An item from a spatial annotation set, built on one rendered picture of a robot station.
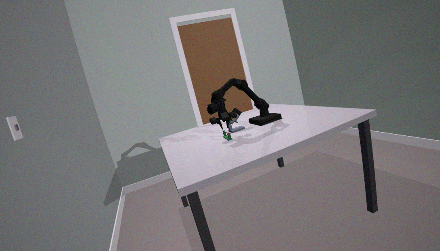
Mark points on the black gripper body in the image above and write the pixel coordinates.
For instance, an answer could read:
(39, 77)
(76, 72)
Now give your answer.
(217, 120)

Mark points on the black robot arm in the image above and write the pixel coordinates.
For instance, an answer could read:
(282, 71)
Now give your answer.
(217, 100)

